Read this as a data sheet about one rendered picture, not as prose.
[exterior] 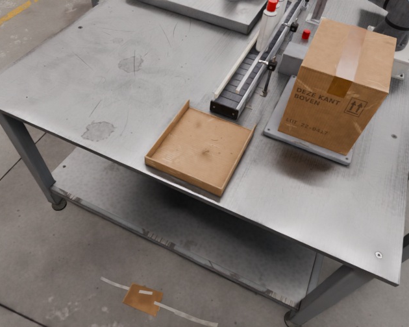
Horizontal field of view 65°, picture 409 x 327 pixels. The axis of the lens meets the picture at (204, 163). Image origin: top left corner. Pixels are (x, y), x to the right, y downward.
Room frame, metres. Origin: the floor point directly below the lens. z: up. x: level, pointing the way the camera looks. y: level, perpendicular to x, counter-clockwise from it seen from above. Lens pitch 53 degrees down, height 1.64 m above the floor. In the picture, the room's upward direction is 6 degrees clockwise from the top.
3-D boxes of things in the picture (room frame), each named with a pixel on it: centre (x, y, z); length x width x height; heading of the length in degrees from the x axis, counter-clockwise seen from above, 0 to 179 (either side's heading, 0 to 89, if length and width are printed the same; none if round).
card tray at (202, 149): (0.69, 0.01, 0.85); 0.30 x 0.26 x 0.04; 160
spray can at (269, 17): (1.22, -0.19, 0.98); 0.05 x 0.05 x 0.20
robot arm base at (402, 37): (1.32, -0.73, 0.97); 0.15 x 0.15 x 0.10
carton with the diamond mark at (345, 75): (0.88, -0.40, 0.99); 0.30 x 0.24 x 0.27; 160
